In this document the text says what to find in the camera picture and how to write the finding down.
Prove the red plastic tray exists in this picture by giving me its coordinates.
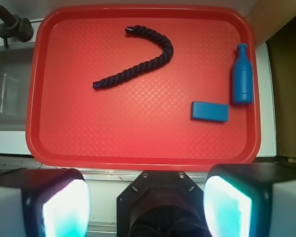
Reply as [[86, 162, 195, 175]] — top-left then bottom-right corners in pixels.
[[26, 4, 261, 171]]

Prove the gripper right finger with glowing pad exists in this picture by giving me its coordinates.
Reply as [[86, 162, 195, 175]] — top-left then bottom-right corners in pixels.
[[203, 163, 296, 237]]

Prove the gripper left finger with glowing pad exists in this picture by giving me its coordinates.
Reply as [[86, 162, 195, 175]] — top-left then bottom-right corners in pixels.
[[0, 168, 91, 237]]

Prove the blue plastic bottle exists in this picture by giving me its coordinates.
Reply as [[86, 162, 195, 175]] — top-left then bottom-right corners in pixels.
[[232, 43, 253, 105]]

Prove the dark metal faucet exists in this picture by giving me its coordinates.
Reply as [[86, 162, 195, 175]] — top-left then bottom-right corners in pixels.
[[0, 5, 34, 48]]

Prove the black octagonal mount plate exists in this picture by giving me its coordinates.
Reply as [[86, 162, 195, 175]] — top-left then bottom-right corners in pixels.
[[116, 171, 211, 237]]

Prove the white sink basin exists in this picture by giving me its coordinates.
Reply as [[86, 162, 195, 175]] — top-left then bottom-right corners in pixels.
[[0, 43, 34, 131]]

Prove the blue rectangular block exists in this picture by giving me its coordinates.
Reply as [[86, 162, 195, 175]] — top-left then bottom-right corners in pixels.
[[190, 101, 229, 122]]

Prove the dark purple twisted rope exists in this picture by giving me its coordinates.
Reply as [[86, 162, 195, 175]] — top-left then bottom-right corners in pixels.
[[92, 25, 174, 90]]

